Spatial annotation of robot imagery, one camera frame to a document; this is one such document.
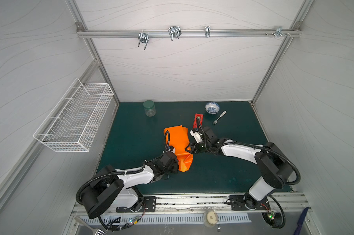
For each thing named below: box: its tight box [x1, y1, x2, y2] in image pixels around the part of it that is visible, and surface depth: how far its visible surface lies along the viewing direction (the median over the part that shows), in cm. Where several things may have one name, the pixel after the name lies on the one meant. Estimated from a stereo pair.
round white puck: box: [206, 211, 219, 225], surface depth 63 cm
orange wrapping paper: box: [163, 125, 194, 173], surface depth 90 cm
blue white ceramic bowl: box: [204, 101, 221, 115], surface depth 117 cm
